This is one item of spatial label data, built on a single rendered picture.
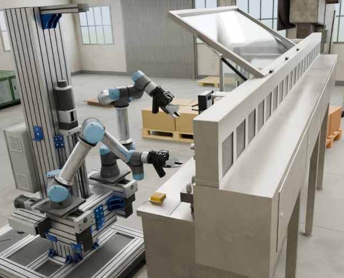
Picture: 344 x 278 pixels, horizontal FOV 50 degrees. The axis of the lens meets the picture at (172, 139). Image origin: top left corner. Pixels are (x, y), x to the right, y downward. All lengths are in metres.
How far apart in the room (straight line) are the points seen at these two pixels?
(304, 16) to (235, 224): 7.51
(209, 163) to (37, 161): 1.81
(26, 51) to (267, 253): 1.89
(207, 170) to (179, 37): 9.76
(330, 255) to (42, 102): 2.51
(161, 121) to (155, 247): 3.78
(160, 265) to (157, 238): 0.18
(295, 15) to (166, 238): 7.01
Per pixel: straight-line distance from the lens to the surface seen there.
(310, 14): 8.45
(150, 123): 5.94
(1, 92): 9.31
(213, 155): 1.13
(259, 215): 1.16
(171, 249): 2.18
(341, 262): 3.36
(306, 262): 3.28
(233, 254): 1.26
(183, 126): 5.68
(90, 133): 2.16
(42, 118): 2.57
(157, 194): 2.23
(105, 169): 2.78
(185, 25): 1.82
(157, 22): 11.19
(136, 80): 2.20
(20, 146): 2.77
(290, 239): 2.36
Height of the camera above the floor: 1.97
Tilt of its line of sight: 20 degrees down
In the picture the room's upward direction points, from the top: 4 degrees counter-clockwise
